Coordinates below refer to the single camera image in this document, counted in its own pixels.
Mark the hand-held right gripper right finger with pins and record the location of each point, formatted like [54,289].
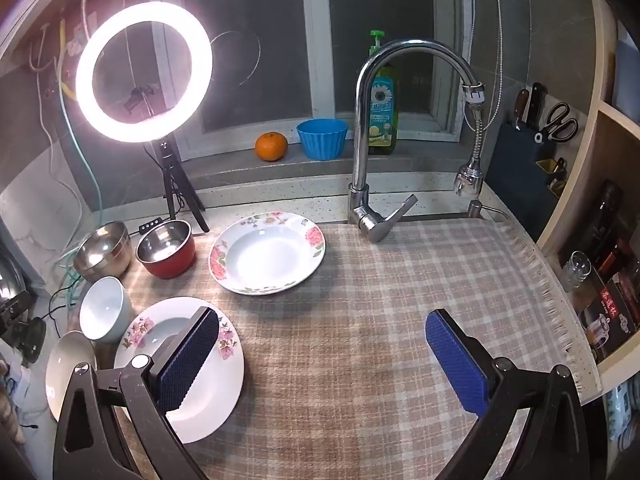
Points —
[457,365]

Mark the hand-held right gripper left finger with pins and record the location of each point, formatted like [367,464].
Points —
[187,360]

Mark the small floral plate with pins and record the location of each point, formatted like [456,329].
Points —
[150,330]

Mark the white ceramic bowl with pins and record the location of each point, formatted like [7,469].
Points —
[102,310]

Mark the red steel-lined bowl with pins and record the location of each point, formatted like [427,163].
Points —
[165,247]

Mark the white plate with leaf print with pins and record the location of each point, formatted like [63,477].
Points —
[65,360]

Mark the large rose print plate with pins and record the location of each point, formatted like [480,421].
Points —
[267,255]

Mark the stainless steel bowl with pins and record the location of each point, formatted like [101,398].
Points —
[102,250]

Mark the beige checked cloth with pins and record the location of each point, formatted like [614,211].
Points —
[375,310]

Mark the clear drinking glass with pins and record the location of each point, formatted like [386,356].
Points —
[575,270]

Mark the metal soap dispenser nozzle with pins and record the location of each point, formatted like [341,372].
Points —
[477,207]

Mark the dark printed box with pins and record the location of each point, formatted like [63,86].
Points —
[615,320]

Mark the black power adapter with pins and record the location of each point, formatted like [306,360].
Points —
[15,310]

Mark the person's beige fluffy clothing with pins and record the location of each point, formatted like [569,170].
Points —
[6,410]

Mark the steel pot lid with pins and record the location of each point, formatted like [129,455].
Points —
[7,275]

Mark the dark glass bottle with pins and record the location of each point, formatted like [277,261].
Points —
[602,220]

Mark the dark blue knife block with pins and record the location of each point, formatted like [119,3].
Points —
[520,160]

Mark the chrome faucet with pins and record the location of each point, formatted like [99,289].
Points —
[362,160]

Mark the orange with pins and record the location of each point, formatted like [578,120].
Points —
[271,146]

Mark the wooden shelf unit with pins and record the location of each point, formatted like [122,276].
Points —
[590,160]

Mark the green dish soap bottle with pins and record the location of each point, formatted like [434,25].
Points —
[382,120]

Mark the blue fluted silicone cup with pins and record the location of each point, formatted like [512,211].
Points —
[322,137]

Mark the scissors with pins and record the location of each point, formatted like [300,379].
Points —
[557,120]

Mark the white window frame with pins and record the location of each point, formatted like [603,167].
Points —
[316,35]

